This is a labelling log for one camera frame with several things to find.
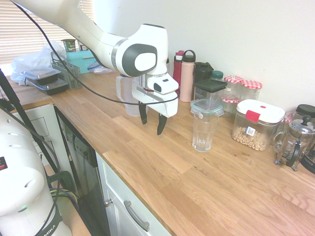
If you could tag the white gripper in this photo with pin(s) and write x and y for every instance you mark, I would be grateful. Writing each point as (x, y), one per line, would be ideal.
(162, 105)

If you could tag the clear pitcher with blue lid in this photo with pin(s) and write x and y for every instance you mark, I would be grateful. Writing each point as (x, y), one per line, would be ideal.
(129, 108)

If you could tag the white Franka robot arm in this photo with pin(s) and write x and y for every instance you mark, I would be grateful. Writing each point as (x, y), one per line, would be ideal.
(103, 41)

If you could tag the red water bottle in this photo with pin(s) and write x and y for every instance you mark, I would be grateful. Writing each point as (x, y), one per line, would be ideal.
(177, 71)

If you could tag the pink bottle with black cap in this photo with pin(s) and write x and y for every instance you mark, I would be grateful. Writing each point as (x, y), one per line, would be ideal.
(186, 81)

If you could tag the clear drinking glass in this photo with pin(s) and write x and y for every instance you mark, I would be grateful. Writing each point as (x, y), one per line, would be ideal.
(205, 137)

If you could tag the glass container teal-rimmed lid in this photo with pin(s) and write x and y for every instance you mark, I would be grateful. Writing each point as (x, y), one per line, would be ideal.
(208, 104)

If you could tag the clear canister with black lid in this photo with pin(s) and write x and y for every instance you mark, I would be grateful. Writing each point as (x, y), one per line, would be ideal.
(209, 84)

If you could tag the black shaker bottle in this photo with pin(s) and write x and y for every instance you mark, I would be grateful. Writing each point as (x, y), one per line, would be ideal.
(203, 72)

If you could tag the clear zip bag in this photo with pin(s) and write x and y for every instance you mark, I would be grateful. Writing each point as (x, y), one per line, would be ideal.
(98, 70)

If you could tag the jar with green lid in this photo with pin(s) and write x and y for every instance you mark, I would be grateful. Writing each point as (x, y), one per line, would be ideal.
(217, 74)

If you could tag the small jar red checkered lid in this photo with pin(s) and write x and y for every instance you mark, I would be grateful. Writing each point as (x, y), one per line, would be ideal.
(230, 99)

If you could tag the white kitchen drawer front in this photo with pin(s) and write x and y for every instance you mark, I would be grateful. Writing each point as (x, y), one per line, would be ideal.
(115, 191)

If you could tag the black dishwasher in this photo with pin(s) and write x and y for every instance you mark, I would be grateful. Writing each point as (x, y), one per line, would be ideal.
(86, 177)

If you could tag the grey cutlery basket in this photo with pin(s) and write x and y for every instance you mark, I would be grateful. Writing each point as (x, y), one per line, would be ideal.
(73, 78)

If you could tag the teal box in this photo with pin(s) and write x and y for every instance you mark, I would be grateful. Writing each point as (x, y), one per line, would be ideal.
(78, 61)

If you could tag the metal cabinet knob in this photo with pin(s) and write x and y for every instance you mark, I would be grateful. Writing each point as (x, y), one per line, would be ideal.
(107, 202)

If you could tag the brown yogurt cup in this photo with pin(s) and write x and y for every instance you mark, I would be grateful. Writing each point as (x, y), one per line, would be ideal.
(82, 47)

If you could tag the black takeout container clear lid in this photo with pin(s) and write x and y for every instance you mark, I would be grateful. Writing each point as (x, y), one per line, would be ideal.
(53, 88)
(40, 73)

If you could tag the dark green clamp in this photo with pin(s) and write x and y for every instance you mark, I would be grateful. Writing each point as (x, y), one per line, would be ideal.
(64, 175)

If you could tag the white panelled cabinet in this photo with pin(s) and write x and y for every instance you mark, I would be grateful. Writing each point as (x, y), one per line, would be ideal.
(44, 123)

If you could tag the cereal container white red lid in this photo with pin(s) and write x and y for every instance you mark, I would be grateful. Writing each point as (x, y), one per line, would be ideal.
(261, 110)

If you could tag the green yogurt cup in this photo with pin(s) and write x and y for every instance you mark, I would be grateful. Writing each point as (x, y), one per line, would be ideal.
(69, 46)

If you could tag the white plastic bag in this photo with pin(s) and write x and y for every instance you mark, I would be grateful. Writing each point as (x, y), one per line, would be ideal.
(32, 61)

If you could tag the clear glass jar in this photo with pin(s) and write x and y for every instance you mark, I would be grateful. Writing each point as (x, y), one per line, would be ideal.
(291, 116)

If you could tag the glass and steel French press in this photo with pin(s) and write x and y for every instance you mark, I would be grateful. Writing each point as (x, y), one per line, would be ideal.
(300, 127)

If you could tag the black coffee appliance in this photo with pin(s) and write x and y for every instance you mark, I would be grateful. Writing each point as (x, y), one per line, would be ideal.
(307, 109)

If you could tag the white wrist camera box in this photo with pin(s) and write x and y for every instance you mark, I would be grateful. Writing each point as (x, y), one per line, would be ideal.
(167, 82)

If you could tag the black camera stand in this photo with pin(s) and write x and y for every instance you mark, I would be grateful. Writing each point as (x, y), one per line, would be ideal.
(14, 98)

